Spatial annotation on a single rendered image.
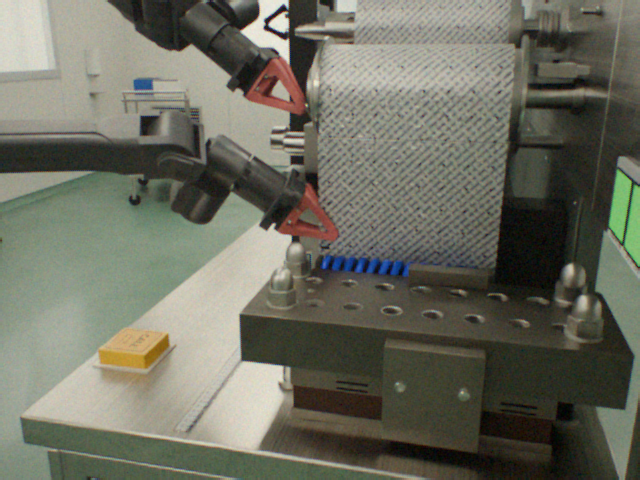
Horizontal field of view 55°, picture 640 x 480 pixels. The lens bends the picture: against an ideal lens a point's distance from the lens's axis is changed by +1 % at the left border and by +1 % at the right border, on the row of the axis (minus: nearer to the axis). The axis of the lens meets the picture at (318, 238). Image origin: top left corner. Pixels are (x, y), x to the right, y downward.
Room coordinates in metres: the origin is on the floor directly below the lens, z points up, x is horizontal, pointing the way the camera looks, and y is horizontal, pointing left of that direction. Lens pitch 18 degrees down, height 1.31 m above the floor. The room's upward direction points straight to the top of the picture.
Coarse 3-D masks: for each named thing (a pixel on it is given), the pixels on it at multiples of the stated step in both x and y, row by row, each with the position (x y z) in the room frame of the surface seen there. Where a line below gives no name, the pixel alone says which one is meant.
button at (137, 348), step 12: (120, 336) 0.77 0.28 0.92; (132, 336) 0.77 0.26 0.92; (144, 336) 0.77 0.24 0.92; (156, 336) 0.77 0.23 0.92; (168, 336) 0.78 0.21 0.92; (108, 348) 0.74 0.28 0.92; (120, 348) 0.74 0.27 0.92; (132, 348) 0.74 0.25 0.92; (144, 348) 0.74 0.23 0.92; (156, 348) 0.75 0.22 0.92; (108, 360) 0.73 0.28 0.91; (120, 360) 0.73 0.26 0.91; (132, 360) 0.73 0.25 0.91; (144, 360) 0.72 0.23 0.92
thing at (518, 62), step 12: (516, 60) 0.77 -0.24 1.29; (312, 72) 0.82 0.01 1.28; (516, 72) 0.76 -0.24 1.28; (312, 84) 0.81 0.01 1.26; (516, 84) 0.75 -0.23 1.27; (312, 96) 0.81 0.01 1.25; (516, 96) 0.75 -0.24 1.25; (312, 108) 0.81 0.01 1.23; (516, 108) 0.75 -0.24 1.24; (312, 120) 0.82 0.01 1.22; (516, 120) 0.75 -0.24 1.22
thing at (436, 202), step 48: (336, 144) 0.79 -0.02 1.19; (384, 144) 0.77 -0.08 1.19; (432, 144) 0.76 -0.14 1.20; (480, 144) 0.74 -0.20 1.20; (336, 192) 0.79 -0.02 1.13; (384, 192) 0.77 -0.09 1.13; (432, 192) 0.76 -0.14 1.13; (480, 192) 0.75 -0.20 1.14; (336, 240) 0.79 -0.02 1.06; (384, 240) 0.78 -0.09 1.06; (432, 240) 0.76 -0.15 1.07; (480, 240) 0.75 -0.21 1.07
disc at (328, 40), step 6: (330, 36) 0.87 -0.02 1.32; (324, 42) 0.83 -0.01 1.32; (330, 42) 0.86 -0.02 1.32; (324, 48) 0.83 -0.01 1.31; (318, 54) 0.81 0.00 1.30; (318, 60) 0.80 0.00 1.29; (318, 66) 0.80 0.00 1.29; (318, 72) 0.80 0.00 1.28; (318, 78) 0.80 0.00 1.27; (318, 84) 0.80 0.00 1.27; (318, 90) 0.80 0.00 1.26; (318, 96) 0.80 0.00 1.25; (318, 102) 0.80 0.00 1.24; (318, 108) 0.80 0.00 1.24; (318, 114) 0.80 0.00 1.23; (318, 120) 0.80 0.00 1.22; (318, 126) 0.80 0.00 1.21; (318, 132) 0.81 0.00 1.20
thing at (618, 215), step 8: (624, 176) 0.49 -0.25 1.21; (616, 184) 0.52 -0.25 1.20; (624, 184) 0.49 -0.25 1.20; (616, 192) 0.51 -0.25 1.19; (624, 192) 0.49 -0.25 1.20; (616, 200) 0.51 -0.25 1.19; (624, 200) 0.48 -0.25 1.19; (616, 208) 0.50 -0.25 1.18; (624, 208) 0.48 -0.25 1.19; (616, 216) 0.50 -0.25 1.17; (624, 216) 0.47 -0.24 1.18; (616, 224) 0.50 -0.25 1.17; (624, 224) 0.47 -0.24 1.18; (616, 232) 0.49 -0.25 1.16
